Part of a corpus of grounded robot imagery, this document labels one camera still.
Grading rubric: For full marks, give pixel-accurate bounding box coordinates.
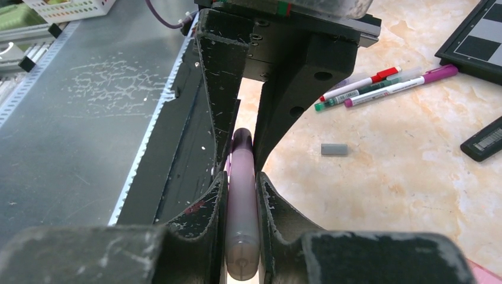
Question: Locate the pink highlighter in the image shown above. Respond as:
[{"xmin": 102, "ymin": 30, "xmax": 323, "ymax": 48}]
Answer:
[{"xmin": 467, "ymin": 260, "xmax": 501, "ymax": 284}]

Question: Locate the grey marker cap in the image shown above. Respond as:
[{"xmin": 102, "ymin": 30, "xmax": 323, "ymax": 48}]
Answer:
[{"xmin": 321, "ymin": 143, "xmax": 349, "ymax": 156}]

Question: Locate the black grey chessboard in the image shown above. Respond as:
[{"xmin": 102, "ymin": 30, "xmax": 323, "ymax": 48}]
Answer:
[{"xmin": 435, "ymin": 0, "xmax": 501, "ymax": 85}]

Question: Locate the green pen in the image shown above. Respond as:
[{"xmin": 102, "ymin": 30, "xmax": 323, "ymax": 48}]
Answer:
[{"xmin": 314, "ymin": 67, "xmax": 422, "ymax": 112}]

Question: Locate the magenta cap pen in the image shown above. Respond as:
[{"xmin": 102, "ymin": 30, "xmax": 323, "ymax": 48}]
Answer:
[{"xmin": 344, "ymin": 64, "xmax": 459, "ymax": 108}]

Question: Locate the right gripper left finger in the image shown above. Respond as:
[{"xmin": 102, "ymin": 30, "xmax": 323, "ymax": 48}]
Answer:
[{"xmin": 1, "ymin": 172, "xmax": 229, "ymax": 283}]

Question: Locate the red cap pen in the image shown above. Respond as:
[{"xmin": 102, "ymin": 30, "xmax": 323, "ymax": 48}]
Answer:
[{"xmin": 319, "ymin": 66, "xmax": 402, "ymax": 102}]

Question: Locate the white plastic basket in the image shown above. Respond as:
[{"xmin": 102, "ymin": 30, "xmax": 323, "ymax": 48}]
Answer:
[{"xmin": 23, "ymin": 0, "xmax": 116, "ymax": 24}]

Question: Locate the black highlighter blue cap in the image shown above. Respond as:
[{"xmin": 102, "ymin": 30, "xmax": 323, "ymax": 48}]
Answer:
[{"xmin": 460, "ymin": 117, "xmax": 501, "ymax": 162}]

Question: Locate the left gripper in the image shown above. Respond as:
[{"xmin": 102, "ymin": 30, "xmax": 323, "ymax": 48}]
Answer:
[{"xmin": 195, "ymin": 1, "xmax": 381, "ymax": 173}]

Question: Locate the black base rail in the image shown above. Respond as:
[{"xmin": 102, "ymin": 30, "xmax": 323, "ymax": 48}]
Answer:
[{"xmin": 109, "ymin": 37, "xmax": 215, "ymax": 225}]

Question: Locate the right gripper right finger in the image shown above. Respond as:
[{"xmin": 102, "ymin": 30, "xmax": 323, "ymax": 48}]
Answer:
[{"xmin": 256, "ymin": 172, "xmax": 476, "ymax": 283}]

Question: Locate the purple highlighter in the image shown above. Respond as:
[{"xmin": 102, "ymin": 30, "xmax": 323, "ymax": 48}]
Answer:
[{"xmin": 224, "ymin": 128, "xmax": 260, "ymax": 281}]

